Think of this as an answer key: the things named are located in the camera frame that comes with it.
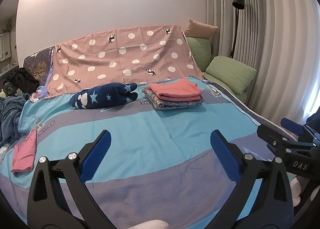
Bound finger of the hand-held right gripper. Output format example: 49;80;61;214
280;117;320;142
257;124;313;160

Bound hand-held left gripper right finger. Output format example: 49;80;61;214
210;130;294;229

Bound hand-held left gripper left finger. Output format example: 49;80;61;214
27;129;112;229

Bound pink sweater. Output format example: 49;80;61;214
147;78;202;102

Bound black clothes pile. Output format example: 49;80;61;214
3;67;40;94

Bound person's right hand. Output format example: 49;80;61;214
290;176;305;207

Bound person's left hand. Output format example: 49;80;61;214
132;220;169;229

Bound navy star-print fleece garment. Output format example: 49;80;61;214
69;82;138;110

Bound blue patterned bed cover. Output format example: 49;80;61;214
0;76;300;229

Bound folded floral garment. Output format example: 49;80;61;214
142;87;203;110

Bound green pillow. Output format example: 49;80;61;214
205;55;257;95
186;37;212;72

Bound small pink pants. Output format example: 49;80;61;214
10;129;37;173

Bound grey curtain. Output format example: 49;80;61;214
205;0;320;124

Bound dark blue blanket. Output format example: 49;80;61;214
0;92;29;144

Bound pink polka dot sheet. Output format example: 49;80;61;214
45;25;204;98

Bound purple patterned headboard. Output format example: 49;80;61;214
23;47;54;87

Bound peach pillow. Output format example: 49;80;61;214
184;19;218;39

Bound black floor lamp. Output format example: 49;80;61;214
229;0;245;59

